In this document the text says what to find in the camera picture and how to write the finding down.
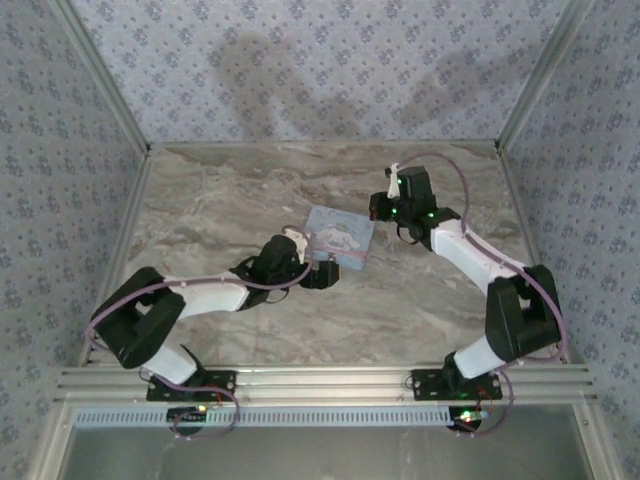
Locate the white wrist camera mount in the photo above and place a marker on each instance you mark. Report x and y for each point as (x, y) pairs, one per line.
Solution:
(300, 242)
(395, 187)

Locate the aluminium table back rail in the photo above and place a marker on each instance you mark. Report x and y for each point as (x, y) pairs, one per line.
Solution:
(325, 144)

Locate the aluminium corner post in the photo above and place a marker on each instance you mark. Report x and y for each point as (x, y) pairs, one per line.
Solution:
(106, 75)
(541, 75)

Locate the blue cartoon tin box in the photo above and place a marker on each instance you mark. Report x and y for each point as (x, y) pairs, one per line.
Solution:
(345, 235)

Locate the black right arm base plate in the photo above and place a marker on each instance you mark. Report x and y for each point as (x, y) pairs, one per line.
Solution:
(425, 385)

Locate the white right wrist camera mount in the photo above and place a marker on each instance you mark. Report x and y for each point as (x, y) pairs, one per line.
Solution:
(395, 187)

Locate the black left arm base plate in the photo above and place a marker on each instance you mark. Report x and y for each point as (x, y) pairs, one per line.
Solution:
(227, 392)

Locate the aluminium slotted mounting rail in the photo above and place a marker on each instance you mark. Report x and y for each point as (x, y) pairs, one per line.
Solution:
(325, 382)

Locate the aluminium frame leg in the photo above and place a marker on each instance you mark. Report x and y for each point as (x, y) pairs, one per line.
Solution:
(56, 445)
(597, 445)

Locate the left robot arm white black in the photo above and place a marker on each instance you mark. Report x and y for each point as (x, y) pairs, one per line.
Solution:
(150, 325)

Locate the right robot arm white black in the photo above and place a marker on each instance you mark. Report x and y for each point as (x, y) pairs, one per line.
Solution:
(520, 325)

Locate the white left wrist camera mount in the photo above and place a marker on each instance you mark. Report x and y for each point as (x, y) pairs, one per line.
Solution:
(300, 242)

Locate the aluminium table side rail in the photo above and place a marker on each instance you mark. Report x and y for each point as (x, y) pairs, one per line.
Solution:
(120, 250)

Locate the grey metal panel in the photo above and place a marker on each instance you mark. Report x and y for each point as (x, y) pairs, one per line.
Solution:
(325, 455)

